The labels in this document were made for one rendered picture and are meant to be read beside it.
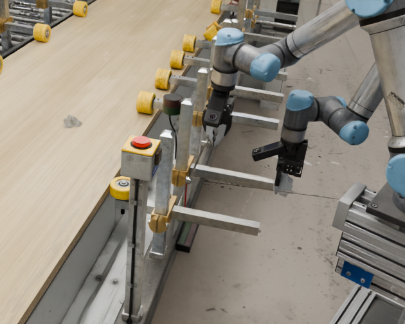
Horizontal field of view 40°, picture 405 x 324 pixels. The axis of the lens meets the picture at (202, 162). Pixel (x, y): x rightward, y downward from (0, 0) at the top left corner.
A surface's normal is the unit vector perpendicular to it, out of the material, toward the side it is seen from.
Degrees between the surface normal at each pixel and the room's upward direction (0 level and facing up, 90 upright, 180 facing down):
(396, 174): 96
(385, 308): 0
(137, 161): 90
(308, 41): 105
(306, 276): 0
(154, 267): 0
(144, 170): 90
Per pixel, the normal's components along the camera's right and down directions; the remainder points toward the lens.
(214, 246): 0.11, -0.86
